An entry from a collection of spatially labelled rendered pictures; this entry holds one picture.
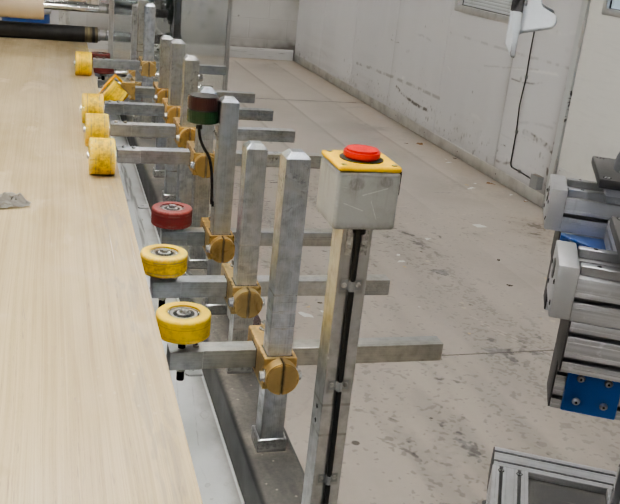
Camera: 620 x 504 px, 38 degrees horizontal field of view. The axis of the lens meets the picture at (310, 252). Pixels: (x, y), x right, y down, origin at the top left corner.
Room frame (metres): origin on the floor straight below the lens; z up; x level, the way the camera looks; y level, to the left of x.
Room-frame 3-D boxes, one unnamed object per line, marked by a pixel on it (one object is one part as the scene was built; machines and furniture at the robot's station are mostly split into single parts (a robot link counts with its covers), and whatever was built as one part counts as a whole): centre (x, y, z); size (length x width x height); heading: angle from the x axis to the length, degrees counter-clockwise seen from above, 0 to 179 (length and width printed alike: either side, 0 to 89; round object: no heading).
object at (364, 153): (0.94, -0.04, 1.22); 0.04 x 0.04 x 0.02
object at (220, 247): (1.68, 0.19, 0.85); 0.13 x 0.06 x 0.05; 17
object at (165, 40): (2.62, 0.48, 0.88); 0.03 x 0.03 x 0.48; 17
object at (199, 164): (1.92, 0.26, 0.95); 0.13 x 0.06 x 0.05; 17
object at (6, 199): (1.60, 0.58, 0.91); 0.09 x 0.07 x 0.02; 134
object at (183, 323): (1.18, 0.17, 0.85); 0.08 x 0.08 x 0.11
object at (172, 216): (1.67, 0.28, 0.85); 0.08 x 0.08 x 0.11
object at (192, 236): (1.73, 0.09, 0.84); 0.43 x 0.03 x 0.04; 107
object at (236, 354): (1.24, -0.02, 0.83); 0.43 x 0.03 x 0.04; 107
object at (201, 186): (1.90, 0.26, 0.87); 0.03 x 0.03 x 0.48; 17
